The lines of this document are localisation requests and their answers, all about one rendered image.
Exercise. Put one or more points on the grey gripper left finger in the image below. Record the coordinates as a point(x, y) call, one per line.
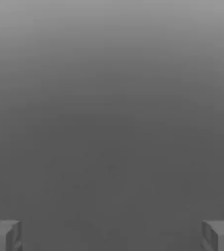
point(0, 237)

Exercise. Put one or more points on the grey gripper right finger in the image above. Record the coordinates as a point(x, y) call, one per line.
point(221, 238)

